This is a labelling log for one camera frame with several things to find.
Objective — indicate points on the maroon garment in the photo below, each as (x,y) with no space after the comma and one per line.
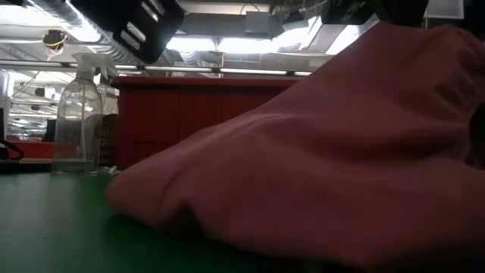
(303,170)

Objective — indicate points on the silver ventilation duct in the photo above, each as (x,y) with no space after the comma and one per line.
(81,34)

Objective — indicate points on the red background counter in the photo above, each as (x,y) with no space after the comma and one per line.
(34,149)

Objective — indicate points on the bright ceiling light panel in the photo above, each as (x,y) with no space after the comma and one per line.
(227,45)

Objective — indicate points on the clear plastic spray bottle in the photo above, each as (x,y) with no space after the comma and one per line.
(77,125)

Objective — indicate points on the red plastic laundry bin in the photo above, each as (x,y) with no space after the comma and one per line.
(170,121)

